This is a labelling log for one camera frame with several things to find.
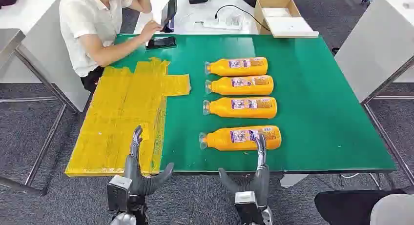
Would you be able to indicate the person's right hand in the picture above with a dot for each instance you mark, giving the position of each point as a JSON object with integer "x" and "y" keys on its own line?
{"x": 150, "y": 29}

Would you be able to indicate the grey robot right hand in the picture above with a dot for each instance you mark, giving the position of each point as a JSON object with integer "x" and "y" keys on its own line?
{"x": 260, "y": 181}

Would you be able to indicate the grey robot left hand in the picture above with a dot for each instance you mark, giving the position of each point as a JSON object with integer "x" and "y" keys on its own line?
{"x": 137, "y": 180}

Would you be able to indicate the orange drink bottle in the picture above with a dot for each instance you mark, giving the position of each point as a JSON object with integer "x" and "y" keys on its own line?
{"x": 223, "y": 68}
{"x": 223, "y": 86}
{"x": 223, "y": 141}
{"x": 223, "y": 108}

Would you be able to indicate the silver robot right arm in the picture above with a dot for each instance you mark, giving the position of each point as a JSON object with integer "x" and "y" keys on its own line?
{"x": 267, "y": 217}

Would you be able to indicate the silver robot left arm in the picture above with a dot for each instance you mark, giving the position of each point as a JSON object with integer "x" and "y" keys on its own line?
{"x": 124, "y": 219}

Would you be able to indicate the black smartphone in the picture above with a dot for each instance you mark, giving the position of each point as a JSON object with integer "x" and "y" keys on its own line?
{"x": 160, "y": 42}

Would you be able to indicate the black tablet on stand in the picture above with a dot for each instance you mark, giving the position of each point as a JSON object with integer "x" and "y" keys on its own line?
{"x": 169, "y": 11}

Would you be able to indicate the white desk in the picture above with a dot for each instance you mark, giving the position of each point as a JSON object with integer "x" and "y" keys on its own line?
{"x": 194, "y": 13}

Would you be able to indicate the yellow sheet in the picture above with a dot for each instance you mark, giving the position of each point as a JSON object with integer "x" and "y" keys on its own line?
{"x": 119, "y": 120}

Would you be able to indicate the seated person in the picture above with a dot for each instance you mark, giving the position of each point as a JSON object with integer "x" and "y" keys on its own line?
{"x": 84, "y": 26}

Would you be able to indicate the white power strip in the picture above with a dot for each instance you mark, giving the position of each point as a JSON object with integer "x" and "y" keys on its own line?
{"x": 220, "y": 24}

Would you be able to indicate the green table mat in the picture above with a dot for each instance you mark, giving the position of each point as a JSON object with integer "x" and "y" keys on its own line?
{"x": 317, "y": 104}

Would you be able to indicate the open cardboard box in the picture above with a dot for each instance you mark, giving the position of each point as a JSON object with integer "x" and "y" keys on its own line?
{"x": 260, "y": 18}

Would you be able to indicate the white side table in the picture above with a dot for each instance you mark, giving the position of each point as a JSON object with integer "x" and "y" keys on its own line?
{"x": 38, "y": 20}

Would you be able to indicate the standing person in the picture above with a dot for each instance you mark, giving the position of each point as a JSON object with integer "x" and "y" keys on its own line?
{"x": 388, "y": 210}

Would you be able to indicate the white flat board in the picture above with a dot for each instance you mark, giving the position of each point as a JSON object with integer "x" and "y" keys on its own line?
{"x": 289, "y": 26}

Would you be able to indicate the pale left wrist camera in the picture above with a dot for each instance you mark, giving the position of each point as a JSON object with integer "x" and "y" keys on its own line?
{"x": 118, "y": 192}

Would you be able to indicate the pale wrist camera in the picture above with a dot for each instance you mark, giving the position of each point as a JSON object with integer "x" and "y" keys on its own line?
{"x": 118, "y": 192}
{"x": 247, "y": 205}

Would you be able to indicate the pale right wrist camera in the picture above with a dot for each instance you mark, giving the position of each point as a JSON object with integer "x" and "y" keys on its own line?
{"x": 247, "y": 205}

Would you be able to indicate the white table bracket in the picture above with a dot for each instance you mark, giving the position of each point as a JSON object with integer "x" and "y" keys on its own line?
{"x": 292, "y": 180}

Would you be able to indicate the white table with metal frame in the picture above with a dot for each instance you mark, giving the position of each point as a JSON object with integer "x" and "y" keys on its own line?
{"x": 375, "y": 49}

